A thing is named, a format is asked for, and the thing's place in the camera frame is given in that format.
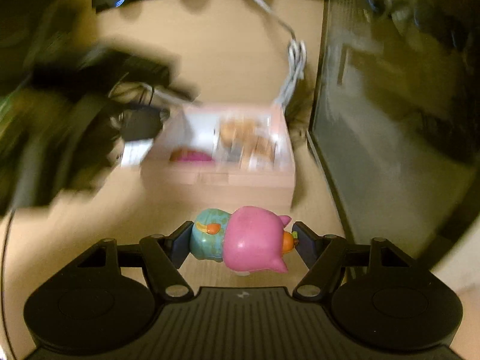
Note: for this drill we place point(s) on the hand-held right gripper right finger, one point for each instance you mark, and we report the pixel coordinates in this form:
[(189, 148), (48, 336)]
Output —
[(305, 244)]

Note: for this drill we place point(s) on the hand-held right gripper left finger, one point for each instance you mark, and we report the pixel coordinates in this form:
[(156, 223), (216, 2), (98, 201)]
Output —
[(183, 244)]

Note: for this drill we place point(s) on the pink pig toy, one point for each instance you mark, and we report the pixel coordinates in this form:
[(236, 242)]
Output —
[(251, 240)]

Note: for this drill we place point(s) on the pink cardboard box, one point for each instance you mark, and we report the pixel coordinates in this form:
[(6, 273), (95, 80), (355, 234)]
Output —
[(240, 191)]

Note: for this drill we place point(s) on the black plush toy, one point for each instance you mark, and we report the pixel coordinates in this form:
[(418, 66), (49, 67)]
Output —
[(138, 123)]

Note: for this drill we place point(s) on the pink toy strainer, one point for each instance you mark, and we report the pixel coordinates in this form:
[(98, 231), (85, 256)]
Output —
[(191, 156)]

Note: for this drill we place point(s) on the brown snack packet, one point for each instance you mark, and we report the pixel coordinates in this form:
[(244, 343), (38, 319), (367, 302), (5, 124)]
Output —
[(264, 146)]

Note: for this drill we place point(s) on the yellow bread packet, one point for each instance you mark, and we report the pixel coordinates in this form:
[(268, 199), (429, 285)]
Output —
[(234, 131)]

